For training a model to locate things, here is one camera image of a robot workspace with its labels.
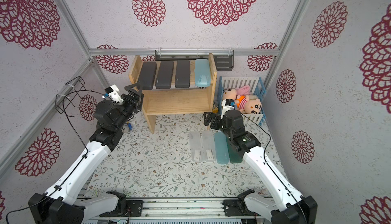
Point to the light teal case top shelf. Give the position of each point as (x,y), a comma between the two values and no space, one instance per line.
(202,77)

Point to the dark green pencil case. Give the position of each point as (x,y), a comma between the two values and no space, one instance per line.
(233,155)

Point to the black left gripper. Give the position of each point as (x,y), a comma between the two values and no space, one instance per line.
(134,101)

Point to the blue white toy crib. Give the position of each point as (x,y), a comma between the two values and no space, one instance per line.
(257,91)

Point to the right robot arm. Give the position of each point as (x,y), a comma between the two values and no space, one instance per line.
(268,175)

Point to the plush doll orange striped shirt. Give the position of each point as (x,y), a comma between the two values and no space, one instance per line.
(246,105)

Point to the black pencil case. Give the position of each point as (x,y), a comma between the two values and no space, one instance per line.
(164,76)
(147,75)
(182,75)

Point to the black wire wall hanger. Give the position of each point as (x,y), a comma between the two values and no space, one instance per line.
(77,97)

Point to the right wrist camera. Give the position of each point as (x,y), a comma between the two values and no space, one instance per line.
(227,105)

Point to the wooden two-tier shelf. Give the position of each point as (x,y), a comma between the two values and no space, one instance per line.
(174,100)

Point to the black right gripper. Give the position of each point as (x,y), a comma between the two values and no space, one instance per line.
(214,122)

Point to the plush doll blue pants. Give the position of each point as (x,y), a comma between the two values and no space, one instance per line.
(230,93)

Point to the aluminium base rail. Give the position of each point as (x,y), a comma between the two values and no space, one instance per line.
(183,208)

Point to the clear pencil case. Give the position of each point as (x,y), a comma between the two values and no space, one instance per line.
(208,145)
(195,145)

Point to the black wall rack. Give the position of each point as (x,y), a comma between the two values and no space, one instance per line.
(222,62)

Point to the pink plush pillow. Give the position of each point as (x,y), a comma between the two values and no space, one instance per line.
(243,91)

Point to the grey plush toy keychain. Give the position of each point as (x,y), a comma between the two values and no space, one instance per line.
(127,127)

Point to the teal pencil case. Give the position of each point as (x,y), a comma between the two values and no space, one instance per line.
(221,148)

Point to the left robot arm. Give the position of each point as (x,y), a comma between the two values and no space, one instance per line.
(104,140)

